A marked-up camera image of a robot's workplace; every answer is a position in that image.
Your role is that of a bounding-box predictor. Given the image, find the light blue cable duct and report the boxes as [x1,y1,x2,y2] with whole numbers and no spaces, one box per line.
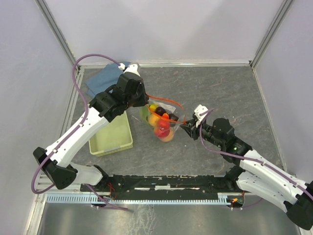
[45,193,233,204]

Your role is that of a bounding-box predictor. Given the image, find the green lettuce leaves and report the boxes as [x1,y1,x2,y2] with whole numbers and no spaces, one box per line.
[140,105,149,124]

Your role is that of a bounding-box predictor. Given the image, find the blue cloth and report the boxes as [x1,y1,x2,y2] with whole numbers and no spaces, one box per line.
[85,63,123,98]

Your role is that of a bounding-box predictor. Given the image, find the dark purple fruit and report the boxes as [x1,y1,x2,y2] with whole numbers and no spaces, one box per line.
[169,113,179,123]

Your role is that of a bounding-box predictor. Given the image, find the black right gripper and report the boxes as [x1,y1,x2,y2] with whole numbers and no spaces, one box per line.
[179,117,224,148]

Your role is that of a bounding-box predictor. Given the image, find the purple eggplant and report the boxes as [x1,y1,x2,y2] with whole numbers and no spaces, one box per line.
[155,106,166,116]

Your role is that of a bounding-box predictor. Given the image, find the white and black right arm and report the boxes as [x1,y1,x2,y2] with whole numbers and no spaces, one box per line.
[181,118,313,231]

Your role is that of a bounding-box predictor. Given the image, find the clear zip top bag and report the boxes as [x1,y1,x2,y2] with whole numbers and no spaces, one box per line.
[140,95,186,142]

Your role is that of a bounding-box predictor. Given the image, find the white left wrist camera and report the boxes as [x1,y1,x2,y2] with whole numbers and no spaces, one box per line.
[118,63,141,80]

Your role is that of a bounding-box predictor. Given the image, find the yellow banana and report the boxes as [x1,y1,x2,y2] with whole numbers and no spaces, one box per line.
[149,104,158,112]

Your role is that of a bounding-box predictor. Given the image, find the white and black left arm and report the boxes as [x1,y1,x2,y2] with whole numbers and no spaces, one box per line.
[33,71,149,191]

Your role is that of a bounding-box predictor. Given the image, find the small orange fruit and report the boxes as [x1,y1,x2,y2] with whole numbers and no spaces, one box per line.
[148,114,160,127]

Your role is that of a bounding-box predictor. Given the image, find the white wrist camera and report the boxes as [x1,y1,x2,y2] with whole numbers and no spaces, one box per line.
[118,63,141,80]
[193,104,209,127]

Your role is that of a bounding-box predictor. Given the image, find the red apple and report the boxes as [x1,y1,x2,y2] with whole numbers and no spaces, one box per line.
[154,127,171,139]

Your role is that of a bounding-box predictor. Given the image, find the red pepper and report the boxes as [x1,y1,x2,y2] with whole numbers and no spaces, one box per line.
[156,113,170,128]

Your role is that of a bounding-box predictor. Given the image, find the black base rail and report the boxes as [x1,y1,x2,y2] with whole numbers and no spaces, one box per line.
[93,174,249,201]

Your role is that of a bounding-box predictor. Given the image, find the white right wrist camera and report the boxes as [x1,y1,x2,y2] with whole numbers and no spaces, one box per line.
[193,104,209,127]

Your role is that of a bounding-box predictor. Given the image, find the pale green perforated basket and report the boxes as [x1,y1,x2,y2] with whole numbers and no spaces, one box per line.
[89,111,133,157]

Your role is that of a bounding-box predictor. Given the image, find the orange peach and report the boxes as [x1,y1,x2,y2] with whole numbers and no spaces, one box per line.
[160,130,174,142]

